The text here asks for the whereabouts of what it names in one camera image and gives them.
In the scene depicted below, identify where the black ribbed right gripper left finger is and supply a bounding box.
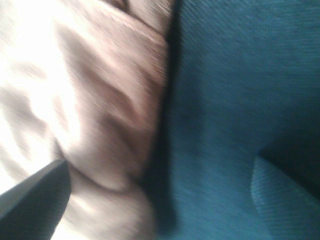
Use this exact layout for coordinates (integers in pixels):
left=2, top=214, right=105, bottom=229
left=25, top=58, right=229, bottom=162
left=0, top=159, right=71, bottom=240

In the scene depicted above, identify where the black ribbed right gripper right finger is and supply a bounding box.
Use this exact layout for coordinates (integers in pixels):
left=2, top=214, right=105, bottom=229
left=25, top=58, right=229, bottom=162
left=250, top=157, right=320, bottom=240

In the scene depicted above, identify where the brown towel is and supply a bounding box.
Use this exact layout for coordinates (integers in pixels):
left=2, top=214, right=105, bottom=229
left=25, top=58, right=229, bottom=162
left=0, top=0, right=174, bottom=240

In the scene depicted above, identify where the black table cloth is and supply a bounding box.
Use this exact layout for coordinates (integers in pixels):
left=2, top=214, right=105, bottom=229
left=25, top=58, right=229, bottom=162
left=143, top=0, right=320, bottom=240

